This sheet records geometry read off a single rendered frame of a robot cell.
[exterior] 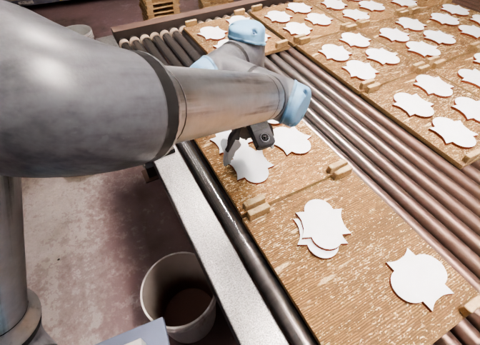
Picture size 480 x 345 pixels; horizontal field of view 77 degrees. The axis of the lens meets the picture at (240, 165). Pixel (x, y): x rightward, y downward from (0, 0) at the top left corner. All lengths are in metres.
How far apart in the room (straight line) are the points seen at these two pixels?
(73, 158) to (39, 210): 2.05
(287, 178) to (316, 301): 0.33
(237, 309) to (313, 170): 0.42
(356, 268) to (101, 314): 1.33
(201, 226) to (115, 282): 1.09
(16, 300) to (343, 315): 0.55
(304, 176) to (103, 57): 0.70
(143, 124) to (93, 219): 1.85
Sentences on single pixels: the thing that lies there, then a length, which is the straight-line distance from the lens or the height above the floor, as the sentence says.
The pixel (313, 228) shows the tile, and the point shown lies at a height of 0.96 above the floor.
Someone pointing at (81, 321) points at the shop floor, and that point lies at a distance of 1.80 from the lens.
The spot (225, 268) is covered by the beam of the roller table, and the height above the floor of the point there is 0.92.
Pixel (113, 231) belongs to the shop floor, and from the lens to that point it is 1.96.
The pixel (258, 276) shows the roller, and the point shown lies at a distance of 0.71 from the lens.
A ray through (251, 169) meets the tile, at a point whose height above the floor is 0.95.
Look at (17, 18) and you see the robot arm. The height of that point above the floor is 1.51.
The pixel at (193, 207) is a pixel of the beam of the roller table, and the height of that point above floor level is 0.92.
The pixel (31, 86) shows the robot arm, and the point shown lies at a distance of 0.21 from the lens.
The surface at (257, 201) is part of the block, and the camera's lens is 0.75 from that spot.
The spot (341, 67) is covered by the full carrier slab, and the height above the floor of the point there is 0.94.
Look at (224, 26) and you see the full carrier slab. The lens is 1.62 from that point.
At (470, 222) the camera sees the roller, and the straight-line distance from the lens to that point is 0.98.
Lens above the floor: 1.58
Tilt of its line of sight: 48 degrees down
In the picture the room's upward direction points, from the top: straight up
